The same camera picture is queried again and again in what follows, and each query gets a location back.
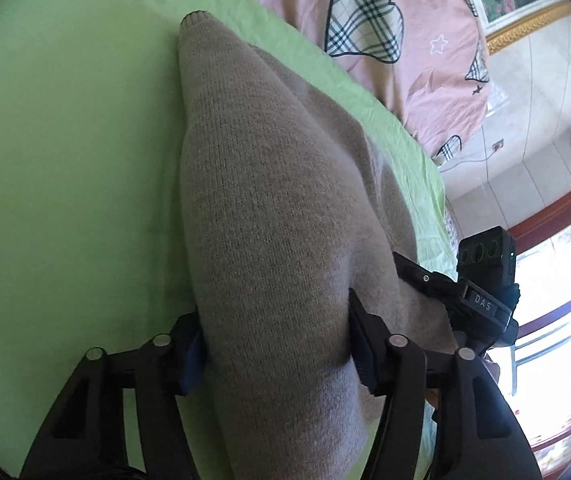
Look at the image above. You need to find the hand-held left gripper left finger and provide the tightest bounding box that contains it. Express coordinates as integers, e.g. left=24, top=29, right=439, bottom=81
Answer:
left=18, top=312, right=208, bottom=480

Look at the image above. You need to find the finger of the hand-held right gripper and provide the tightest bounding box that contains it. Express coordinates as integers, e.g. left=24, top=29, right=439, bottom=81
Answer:
left=393, top=251, right=467, bottom=312

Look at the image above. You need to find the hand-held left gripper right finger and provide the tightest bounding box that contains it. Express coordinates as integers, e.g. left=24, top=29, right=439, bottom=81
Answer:
left=348, top=287, right=543, bottom=480

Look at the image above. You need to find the beige knit sweater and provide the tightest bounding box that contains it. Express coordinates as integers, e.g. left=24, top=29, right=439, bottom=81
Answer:
left=178, top=10, right=459, bottom=480

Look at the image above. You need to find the person's right hand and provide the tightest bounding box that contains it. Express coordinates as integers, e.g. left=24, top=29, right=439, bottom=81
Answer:
left=483, top=355, right=501, bottom=392

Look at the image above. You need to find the wooden framed window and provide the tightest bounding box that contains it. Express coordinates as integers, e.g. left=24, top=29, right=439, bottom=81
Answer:
left=490, top=180, right=571, bottom=480

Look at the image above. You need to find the pink quilt with plaid hearts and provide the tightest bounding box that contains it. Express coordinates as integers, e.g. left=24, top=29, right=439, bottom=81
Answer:
left=165, top=0, right=491, bottom=161

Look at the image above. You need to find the green bed sheet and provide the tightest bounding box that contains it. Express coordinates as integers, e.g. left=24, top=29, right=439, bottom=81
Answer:
left=0, top=0, right=451, bottom=480

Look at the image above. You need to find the thin wall cable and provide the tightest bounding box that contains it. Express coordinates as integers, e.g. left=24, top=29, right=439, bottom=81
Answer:
left=435, top=152, right=496, bottom=167

